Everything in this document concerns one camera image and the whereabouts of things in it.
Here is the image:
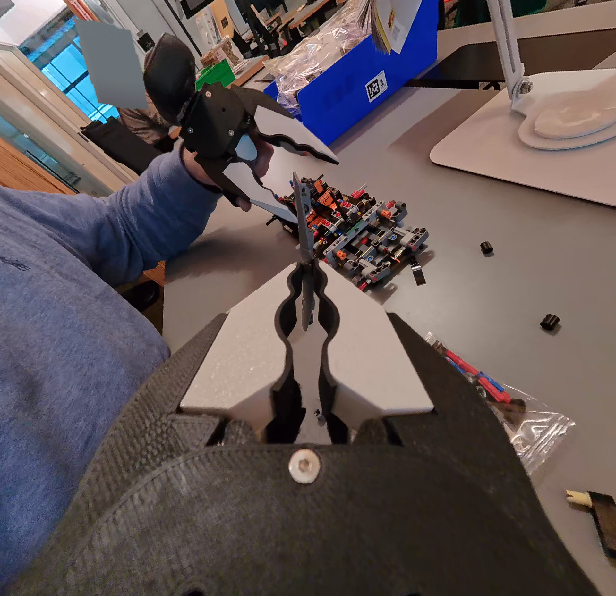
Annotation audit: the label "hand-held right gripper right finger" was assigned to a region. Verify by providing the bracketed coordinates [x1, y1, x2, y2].
[315, 259, 435, 444]

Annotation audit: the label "black office chair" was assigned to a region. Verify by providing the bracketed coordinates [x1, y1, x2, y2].
[81, 116, 162, 174]

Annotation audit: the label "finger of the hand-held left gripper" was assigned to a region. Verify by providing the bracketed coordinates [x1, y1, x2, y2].
[249, 105, 340, 166]
[222, 161, 300, 225]

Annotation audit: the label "person's left hand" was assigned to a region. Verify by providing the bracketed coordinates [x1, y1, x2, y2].
[237, 137, 276, 213]

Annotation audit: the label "person's left forearm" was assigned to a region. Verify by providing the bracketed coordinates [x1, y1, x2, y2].
[84, 144, 227, 286]

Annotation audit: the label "beige stand base plate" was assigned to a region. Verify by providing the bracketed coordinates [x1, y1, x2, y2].
[430, 0, 616, 207]

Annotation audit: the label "clear bags of lego parts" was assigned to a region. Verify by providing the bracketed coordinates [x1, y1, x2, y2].
[264, 14, 381, 121]

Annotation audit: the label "blue storage bin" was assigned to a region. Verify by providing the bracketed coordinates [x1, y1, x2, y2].
[264, 0, 441, 147]

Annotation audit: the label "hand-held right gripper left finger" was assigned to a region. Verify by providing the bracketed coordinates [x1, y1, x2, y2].
[179, 262, 305, 444]

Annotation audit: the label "dark grey lego beam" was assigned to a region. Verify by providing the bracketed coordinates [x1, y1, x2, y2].
[291, 172, 321, 332]

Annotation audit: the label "black floor lamp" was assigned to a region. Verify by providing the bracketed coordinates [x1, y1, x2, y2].
[141, 0, 205, 60]

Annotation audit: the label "green storage bin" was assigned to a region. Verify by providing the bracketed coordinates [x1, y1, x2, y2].
[195, 60, 236, 89]

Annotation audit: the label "black lego piece tan pin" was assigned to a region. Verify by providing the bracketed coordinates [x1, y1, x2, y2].
[565, 489, 616, 560]

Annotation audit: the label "lego instruction booklet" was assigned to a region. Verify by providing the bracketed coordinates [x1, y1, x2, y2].
[358, 0, 426, 55]

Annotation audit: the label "zip bag of lego pins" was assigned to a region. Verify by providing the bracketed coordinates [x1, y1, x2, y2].
[423, 332, 576, 476]

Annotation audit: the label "multicoloured lego technic model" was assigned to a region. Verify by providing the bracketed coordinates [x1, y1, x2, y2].
[267, 173, 430, 291]

